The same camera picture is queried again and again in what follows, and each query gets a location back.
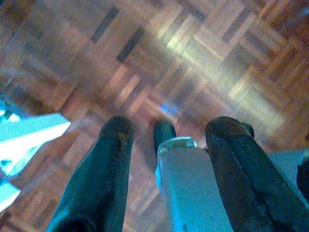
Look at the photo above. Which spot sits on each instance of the silver robot leg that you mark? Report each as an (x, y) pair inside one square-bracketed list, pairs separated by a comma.
[(285, 164), (183, 188)]

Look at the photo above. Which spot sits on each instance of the silver robot right leg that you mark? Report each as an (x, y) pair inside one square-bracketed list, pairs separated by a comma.
[(285, 164)]

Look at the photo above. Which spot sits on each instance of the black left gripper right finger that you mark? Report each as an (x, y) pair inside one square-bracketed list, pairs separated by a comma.
[(241, 178)]

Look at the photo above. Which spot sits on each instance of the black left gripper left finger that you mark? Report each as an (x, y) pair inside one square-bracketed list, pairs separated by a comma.
[(101, 174)]

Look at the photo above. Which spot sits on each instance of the silver robot left leg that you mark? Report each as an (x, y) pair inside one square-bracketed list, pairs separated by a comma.
[(183, 188)]

